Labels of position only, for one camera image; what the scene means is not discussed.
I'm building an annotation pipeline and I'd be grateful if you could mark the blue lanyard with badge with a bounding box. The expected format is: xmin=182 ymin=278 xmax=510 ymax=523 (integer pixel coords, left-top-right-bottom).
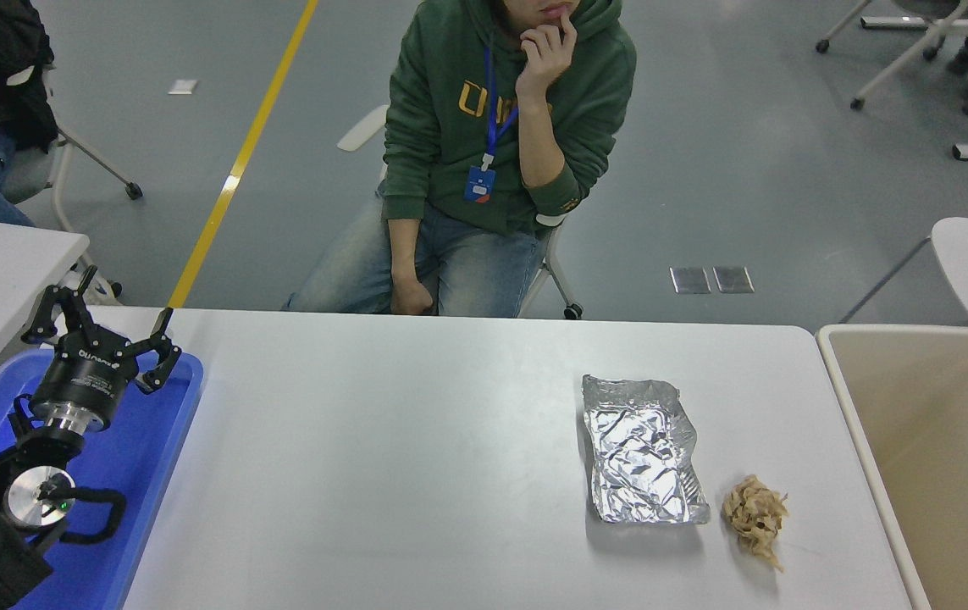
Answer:
xmin=463 ymin=47 xmax=521 ymax=204

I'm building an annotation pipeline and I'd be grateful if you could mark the tan paper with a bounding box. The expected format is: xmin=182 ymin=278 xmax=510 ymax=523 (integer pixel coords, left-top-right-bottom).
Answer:
xmin=722 ymin=474 xmax=789 ymax=572

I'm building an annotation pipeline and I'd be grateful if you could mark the person's left hand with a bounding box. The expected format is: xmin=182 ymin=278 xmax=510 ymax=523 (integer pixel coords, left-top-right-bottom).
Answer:
xmin=516 ymin=15 xmax=578 ymax=101

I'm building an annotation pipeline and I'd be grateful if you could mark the blue plastic tray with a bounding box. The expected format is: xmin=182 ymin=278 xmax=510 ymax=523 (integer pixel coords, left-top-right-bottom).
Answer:
xmin=0 ymin=346 xmax=205 ymax=610

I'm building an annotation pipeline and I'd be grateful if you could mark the silver floor plate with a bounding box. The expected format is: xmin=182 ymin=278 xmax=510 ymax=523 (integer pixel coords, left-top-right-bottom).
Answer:
xmin=670 ymin=266 xmax=711 ymax=295
xmin=712 ymin=265 xmax=755 ymax=294

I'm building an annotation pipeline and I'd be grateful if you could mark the white rolling chair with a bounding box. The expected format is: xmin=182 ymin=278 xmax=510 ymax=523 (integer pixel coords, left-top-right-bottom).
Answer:
xmin=336 ymin=104 xmax=584 ymax=320

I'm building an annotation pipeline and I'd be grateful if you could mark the grey seat rolling chair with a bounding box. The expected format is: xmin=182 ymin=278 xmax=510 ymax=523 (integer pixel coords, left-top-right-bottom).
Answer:
xmin=816 ymin=0 xmax=968 ymax=115
xmin=1 ymin=66 xmax=144 ymax=234

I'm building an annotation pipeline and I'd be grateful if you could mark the silver foil tray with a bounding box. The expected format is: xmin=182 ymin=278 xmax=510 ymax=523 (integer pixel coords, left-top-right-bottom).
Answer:
xmin=582 ymin=374 xmax=711 ymax=524

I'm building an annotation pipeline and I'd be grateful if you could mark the white shoe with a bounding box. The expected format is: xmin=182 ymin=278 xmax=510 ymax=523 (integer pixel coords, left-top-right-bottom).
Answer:
xmin=67 ymin=269 xmax=123 ymax=306

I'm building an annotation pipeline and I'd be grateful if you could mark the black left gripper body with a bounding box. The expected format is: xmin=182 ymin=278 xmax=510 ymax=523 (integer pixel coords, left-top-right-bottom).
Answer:
xmin=30 ymin=324 xmax=141 ymax=409

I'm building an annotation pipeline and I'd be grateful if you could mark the person's right hand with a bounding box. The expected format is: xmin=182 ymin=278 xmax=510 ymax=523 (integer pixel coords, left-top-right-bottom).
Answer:
xmin=390 ymin=277 xmax=437 ymax=316

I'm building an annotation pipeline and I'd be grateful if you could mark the large pale plastic bin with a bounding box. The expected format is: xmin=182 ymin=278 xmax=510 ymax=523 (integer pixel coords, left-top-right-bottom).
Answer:
xmin=815 ymin=324 xmax=968 ymax=610

